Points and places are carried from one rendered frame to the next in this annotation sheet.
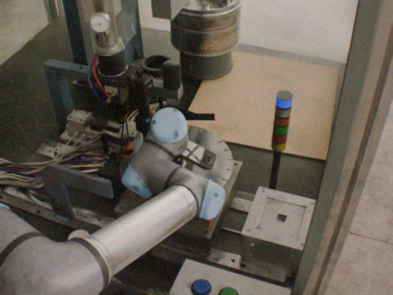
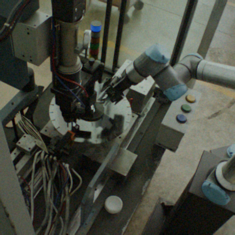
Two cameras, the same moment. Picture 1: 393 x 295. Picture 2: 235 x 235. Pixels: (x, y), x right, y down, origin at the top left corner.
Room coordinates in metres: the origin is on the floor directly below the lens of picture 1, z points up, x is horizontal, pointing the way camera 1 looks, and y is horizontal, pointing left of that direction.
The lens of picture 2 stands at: (0.97, 0.81, 1.90)
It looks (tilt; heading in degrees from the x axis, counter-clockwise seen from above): 50 degrees down; 263
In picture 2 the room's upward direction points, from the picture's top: 10 degrees clockwise
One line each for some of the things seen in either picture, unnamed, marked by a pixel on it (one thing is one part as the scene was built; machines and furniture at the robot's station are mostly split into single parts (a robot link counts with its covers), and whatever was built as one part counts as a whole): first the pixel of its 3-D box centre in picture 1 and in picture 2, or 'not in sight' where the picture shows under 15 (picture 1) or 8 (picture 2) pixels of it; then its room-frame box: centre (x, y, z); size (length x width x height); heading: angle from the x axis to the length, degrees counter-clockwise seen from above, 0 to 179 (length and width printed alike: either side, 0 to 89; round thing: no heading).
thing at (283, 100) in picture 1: (284, 99); (95, 26); (0.98, -0.32, 1.14); 0.05 x 0.04 x 0.03; 154
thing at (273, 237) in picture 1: (278, 233); (133, 87); (0.77, -0.29, 0.82); 0.18 x 0.18 x 0.15; 64
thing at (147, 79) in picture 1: (142, 101); (89, 82); (0.98, 0.06, 1.17); 0.06 x 0.05 x 0.20; 55
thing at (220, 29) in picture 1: (205, 31); not in sight; (1.74, -0.20, 0.93); 0.31 x 0.31 x 0.36
